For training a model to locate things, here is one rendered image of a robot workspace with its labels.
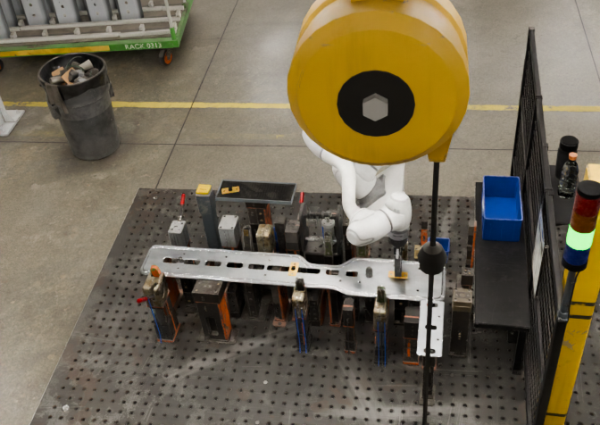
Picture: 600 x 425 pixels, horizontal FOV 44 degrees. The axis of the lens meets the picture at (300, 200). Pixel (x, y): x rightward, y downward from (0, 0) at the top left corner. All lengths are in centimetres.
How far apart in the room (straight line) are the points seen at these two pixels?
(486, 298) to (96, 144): 360
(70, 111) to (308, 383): 317
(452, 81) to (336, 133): 10
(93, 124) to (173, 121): 75
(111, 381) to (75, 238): 201
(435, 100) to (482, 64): 611
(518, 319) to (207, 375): 136
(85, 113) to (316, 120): 518
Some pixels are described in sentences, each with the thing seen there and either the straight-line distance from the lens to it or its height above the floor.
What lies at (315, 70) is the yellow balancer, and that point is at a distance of 59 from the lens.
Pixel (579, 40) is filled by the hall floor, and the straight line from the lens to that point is 717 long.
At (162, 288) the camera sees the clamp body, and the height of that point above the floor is 100.
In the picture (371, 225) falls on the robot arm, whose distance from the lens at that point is 293.
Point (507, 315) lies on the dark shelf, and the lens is 316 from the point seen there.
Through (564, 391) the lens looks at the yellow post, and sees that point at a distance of 299.
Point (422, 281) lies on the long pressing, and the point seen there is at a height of 100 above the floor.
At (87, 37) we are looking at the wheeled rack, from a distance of 718.
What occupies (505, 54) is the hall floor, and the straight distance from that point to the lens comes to 687.
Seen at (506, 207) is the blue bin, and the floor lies 103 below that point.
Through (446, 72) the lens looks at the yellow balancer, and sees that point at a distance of 58.
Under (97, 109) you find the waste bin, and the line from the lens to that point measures 578.
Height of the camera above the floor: 340
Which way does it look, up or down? 40 degrees down
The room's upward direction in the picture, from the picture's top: 6 degrees counter-clockwise
